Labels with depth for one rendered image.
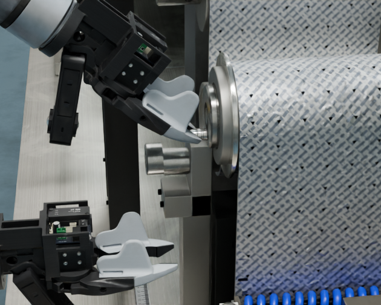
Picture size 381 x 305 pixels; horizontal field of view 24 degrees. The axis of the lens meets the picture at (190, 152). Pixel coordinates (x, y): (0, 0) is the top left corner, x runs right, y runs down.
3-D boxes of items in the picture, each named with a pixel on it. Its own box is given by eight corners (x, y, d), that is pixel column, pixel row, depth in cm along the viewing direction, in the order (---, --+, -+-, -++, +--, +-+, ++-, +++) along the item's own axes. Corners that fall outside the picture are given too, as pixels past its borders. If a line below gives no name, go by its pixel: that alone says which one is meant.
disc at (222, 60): (213, 146, 113) (214, 35, 107) (217, 146, 113) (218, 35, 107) (232, 200, 100) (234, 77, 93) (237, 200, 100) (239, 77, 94)
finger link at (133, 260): (176, 247, 98) (93, 245, 98) (176, 290, 101) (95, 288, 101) (177, 231, 101) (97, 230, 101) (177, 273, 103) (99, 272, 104)
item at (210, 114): (208, 83, 99) (212, 150, 100) (226, 82, 99) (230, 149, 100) (200, 85, 107) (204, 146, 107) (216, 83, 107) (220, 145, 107)
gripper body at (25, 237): (95, 233, 97) (-16, 241, 96) (99, 296, 101) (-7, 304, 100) (93, 198, 104) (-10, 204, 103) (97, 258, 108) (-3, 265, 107)
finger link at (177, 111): (229, 122, 99) (165, 74, 95) (195, 160, 100) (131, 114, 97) (225, 111, 101) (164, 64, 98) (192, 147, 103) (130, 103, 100)
